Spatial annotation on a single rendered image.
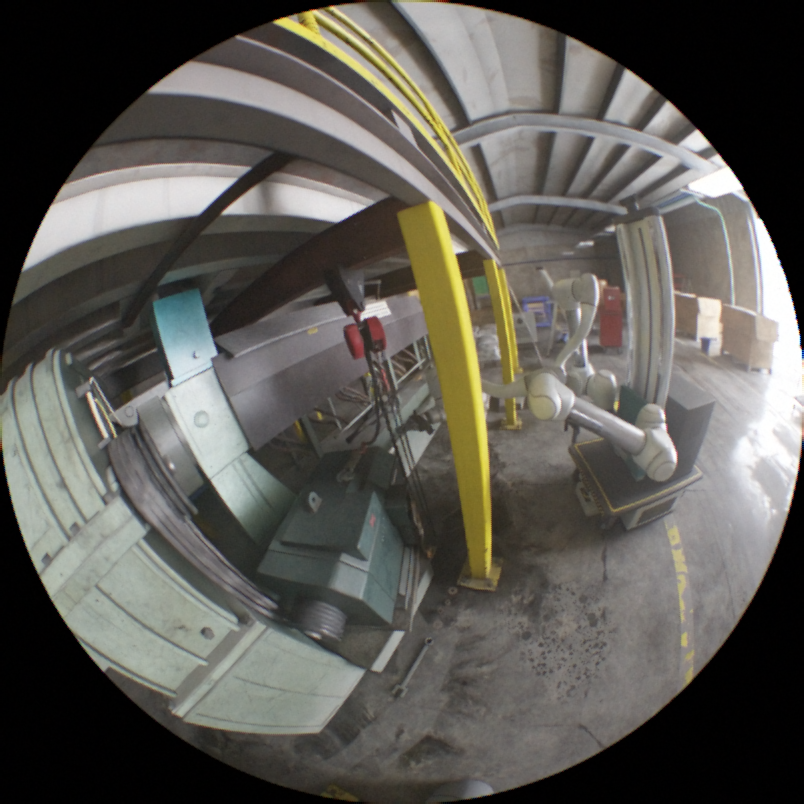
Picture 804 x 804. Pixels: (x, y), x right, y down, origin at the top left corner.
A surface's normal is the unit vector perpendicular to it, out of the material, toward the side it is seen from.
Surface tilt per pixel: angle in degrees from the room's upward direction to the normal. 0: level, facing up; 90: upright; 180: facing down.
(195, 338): 90
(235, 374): 78
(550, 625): 0
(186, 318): 90
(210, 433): 90
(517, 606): 0
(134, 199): 90
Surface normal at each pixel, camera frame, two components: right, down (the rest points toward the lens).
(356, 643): -0.25, -0.89
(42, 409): 0.81, -0.18
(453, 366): -0.43, 0.45
